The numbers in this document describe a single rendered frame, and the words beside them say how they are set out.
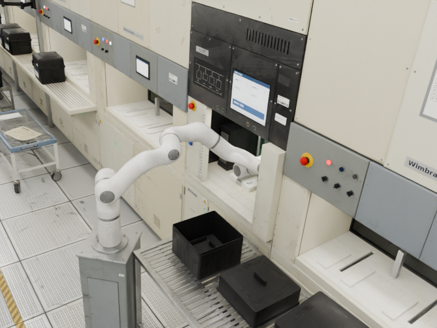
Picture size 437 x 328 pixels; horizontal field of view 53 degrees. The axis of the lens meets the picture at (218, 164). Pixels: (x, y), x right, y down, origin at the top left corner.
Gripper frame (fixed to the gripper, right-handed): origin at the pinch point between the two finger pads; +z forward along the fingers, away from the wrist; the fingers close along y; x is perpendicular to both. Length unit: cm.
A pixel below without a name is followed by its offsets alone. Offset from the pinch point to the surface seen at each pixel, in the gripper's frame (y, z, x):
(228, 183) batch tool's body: -32.0, -9.0, -31.9
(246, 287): 46, -59, -32
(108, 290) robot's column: -17, -100, -65
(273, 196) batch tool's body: 26.2, -28.7, -2.9
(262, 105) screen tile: 5.7, -24.5, 38.3
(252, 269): 38, -48, -32
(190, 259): 13, -69, -35
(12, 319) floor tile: -78, -142, -119
